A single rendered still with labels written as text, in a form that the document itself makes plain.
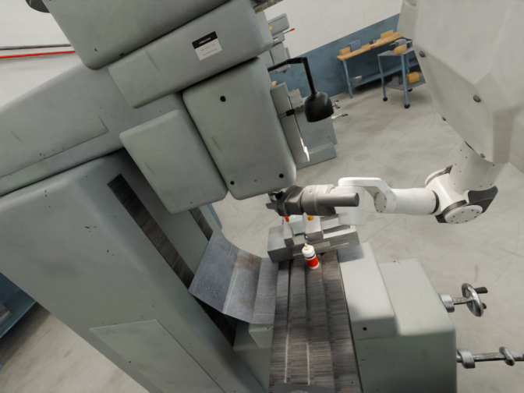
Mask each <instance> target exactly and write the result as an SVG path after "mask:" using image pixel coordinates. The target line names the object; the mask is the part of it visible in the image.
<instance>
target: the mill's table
mask: <svg viewBox="0 0 524 393"><path fill-rule="evenodd" d="M316 256H317V259H318V262H319V266H318V267H317V268H315V269H311V268H309V266H308V264H307V262H306V258H305V257H299V258H295V259H291V260H284V261H281V262H279V264H278V283H277V292H276V302H275V312H274V330H273V339H272V349H271V368H270V377H269V387H268V393H273V390H274V383H275V382H284V383H292V384H306V385H314V386H322V387H330V388H336V390H337V392H338V393H364V392H363V384H362V380H361V376H360V371H359V363H358V359H357V354H356V346H355V342H354V337H353V333H352V325H351V320H350V316H349V308H348V303H347V299H346V294H345V286H344V282H343V278H342V270H341V265H340V261H339V256H338V250H331V251H327V252H323V253H317V254H316Z"/></svg>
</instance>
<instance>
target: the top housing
mask: <svg viewBox="0 0 524 393"><path fill-rule="evenodd" d="M42 1H43V3H44V4H45V6H46V7H47V9H48V11H49V12H50V13H51V15H52V16H53V18H54V19H55V21H56V23H57V24H58V26H59V27H60V29H61V30H62V32H63V33H64V35H65V36H66V38H67V39H68V41H69V43H70V44H71V45H72V47H73V49H74V50H75V52H76V53H77V54H78V56H79V57H80V59H81V61H82V63H83V64H84V65H85V66H86V67H88V68H90V69H100V68H102V67H104V66H106V65H107V64H109V63H111V62H114V61H115V60H117V59H119V58H121V57H122V56H124V55H127V54H129V53H130V52H132V51H134V50H136V49H138V48H140V47H143V46H145V45H147V44H149V43H150V42H152V41H155V40H157V39H158V38H160V37H162V36H164V35H166V34H168V33H170V32H172V31H173V30H175V29H177V28H179V27H181V26H183V25H185V24H187V23H189V22H190V21H192V20H194V19H196V18H198V17H200V16H202V15H203V14H205V13H207V12H210V11H211V10H213V9H216V8H217V7H218V6H220V5H223V4H225V3H226V2H229V1H230V0H42Z"/></svg>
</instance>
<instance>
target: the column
mask: <svg viewBox="0 0 524 393"><path fill-rule="evenodd" d="M214 230H215V231H216V232H217V233H219V234H220V235H222V236H223V237H224V238H225V236H224V234H223V233H222V231H221V229H220V228H219V226H218V224H217V222H216V221H215V220H214V217H213V215H212V214H211V212H210V211H209V209H208V207H207V205H203V206H200V207H195V208H193V209H189V210H187V211H181V212H179V213H175V214H173V213H170V212H169V211H168V210H167V208H166V207H165V205H164V204H163V203H162V202H161V200H160V198H159V197H158V195H157V194H156V193H155V191H154V189H153V188H152V186H151V185H150V183H149V182H148V181H147V179H146V178H145V176H144V175H143V173H142V172H141V170H140V169H139V167H138V166H137V164H136V162H135V161H134V160H133V159H132V157H131V156H130V154H129V152H128V151H127V149H126V148H125V147H124V148H122V149H119V150H116V151H114V152H111V153H110V154H106V155H104V156H102V157H99V158H96V159H94V160H92V161H88V162H87V163H84V164H81V165H78V166H76V167H74V168H71V169H69V170H66V171H64V172H61V173H58V174H57V175H53V176H51V177H49V178H46V179H43V180H41V181H39V182H36V183H33V184H31V185H28V186H25V187H23V188H21V189H18V190H16V191H13V192H11V193H8V194H6V195H4V196H0V272H1V273H2V274H4V275H5V276H6V277H7V278H8V279H9V280H10V281H12V282H13V283H14V284H16V285H17V286H18V287H20V288H21V289H22V290H23V291H24V292H25V293H27V294H28V295H29V296H30V297H32V298H33V299H34V300H36V301H37V302H38V303H40V304H41V305H42V306H43V307H44V308H45V309H46V310H48V311H49V312H50V313H52V314H53V315H54V316H55V317H57V318H58V319H59V320H60V321H61V322H62V323H64V324H65V325H66V326H68V327H69V328H70V329H71V330H73V331H74V332H75V333H77V334H78V335H79V336H80V337H81V338H82V339H84V340H85V341H86V342H88V343H89V344H90V345H91V346H93V347H94V348H95V349H96V350H97V351H98V352H100V353H101V354H102V355H103V356H105V357H106V358H107V359H109V360H110V361H111V362H112V363H114V364H115V365H116V366H117V367H118V368H119V369H121V370H122V371H123V372H125V373H126V374H127V375H128V376H130V377H131V378H132V379H134V381H135V382H137V383H138V384H139V385H141V386H142V387H143V388H145V389H146V390H147V391H148V392H150V393H266V392H265V390H264V389H263V388H262V387H261V386H260V384H259V383H258V382H257V380H256V379H255V378H254V376H253V375H252V374H251V373H250V372H249V370H248V369H247V368H246V366H245V365H244V364H243V362H242V361H241V360H240V358H239V357H238V356H237V355H236V354H235V352H234V351H233V347H234V341H235V334H236V328H237V324H238V319H237V318H234V317H231V316H229V315H226V314H224V313H221V312H219V311H218V310H216V309H215V308H213V307H212V306H209V305H208V304H206V303H205V302H203V301H202V300H200V299H198V298H197V297H195V296H193V295H191V294H190V293H188V290H189V287H190V285H191V283H192V281H193V278H194V275H195V274H196V271H197V268H198V266H199V264H200V261H201V259H202V257H203V255H204V252H205V249H206V248H207V244H208V243H209V241H210V239H211V236H212V234H213V231H214Z"/></svg>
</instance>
